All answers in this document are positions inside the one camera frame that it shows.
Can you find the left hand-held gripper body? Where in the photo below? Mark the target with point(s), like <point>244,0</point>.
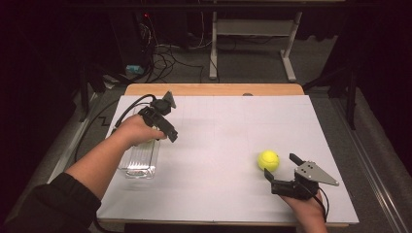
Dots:
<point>158,118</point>

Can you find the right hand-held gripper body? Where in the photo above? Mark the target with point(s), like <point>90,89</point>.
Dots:
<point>311,173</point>

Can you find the clear plastic tray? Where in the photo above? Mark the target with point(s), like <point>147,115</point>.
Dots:
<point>142,161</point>

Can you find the person's left hand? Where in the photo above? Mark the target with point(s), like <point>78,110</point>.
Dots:
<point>137,131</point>

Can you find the person's right hand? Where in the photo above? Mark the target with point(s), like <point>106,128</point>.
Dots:
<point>304,208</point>

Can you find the teal small object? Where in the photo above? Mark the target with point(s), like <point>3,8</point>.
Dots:
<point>134,69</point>

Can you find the wooden table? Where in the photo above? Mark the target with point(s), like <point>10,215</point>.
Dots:
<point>210,89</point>

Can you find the white board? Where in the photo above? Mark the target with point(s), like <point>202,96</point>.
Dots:
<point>210,187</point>

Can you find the black stand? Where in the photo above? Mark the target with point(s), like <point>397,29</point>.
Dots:
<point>346,87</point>
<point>89,87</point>

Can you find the dark computer tower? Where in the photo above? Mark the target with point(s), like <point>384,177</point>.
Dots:
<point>129,39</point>

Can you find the black jacket sleeve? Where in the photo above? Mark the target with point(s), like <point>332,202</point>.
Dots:
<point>48,207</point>

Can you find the aluminium floor rail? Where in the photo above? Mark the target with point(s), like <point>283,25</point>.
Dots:
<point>372,168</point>
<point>61,161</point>

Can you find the white metal table frame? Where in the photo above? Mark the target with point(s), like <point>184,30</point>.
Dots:
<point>256,27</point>

